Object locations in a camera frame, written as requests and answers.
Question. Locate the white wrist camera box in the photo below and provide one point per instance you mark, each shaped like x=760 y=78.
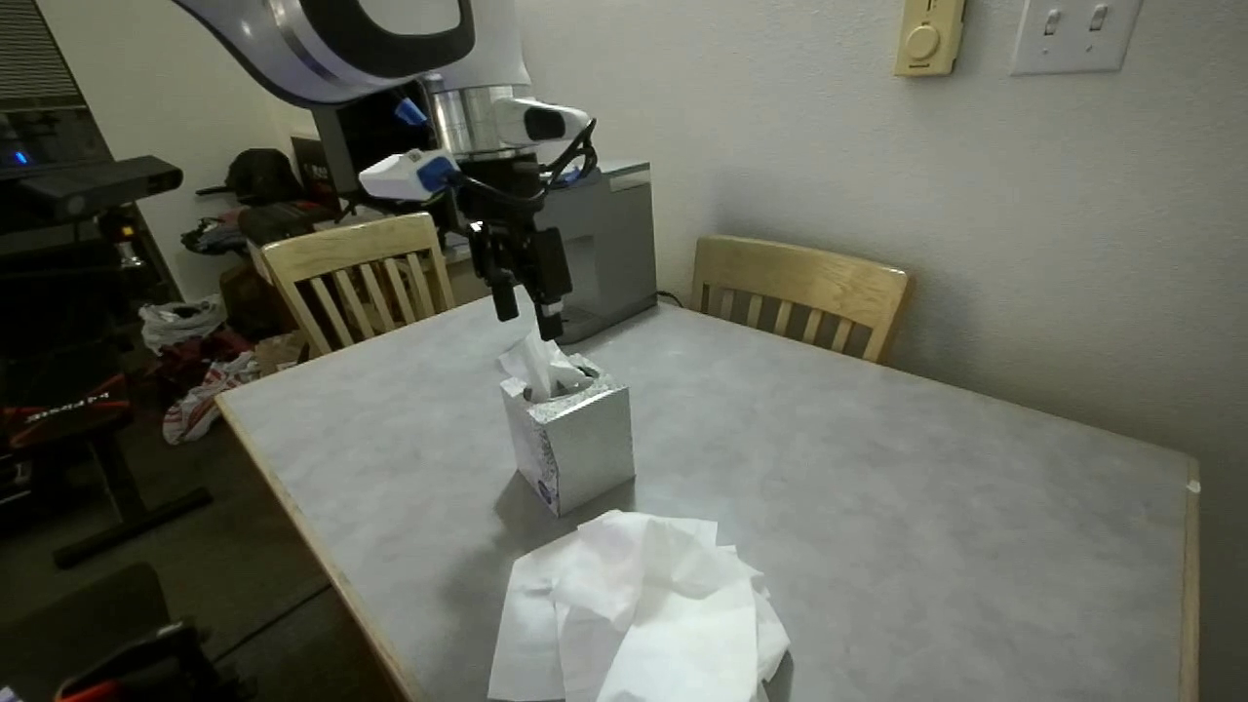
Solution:
x=412 y=177

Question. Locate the grey pod coffee maker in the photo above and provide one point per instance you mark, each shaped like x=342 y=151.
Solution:
x=610 y=245

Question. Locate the black camera on stand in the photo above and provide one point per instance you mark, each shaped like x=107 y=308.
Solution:
x=98 y=187

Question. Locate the white tissue from box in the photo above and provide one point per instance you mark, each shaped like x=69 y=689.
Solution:
x=540 y=362

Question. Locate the white cube tissue box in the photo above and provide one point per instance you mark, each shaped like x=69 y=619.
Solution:
x=570 y=444

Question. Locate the wooden chair at table end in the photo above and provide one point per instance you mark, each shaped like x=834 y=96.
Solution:
x=364 y=279

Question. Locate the black stand with feet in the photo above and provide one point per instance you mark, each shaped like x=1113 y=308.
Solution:
x=80 y=390

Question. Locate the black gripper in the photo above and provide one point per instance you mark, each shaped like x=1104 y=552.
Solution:
x=509 y=245

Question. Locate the pile of loose white tissues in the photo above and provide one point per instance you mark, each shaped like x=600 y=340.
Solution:
x=636 y=609

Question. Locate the wooden chair by wall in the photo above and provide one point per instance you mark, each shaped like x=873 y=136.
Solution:
x=806 y=292

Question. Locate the white light switch plate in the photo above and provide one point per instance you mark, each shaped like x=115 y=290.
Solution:
x=1073 y=37

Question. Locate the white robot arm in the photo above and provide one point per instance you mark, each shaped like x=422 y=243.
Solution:
x=497 y=151

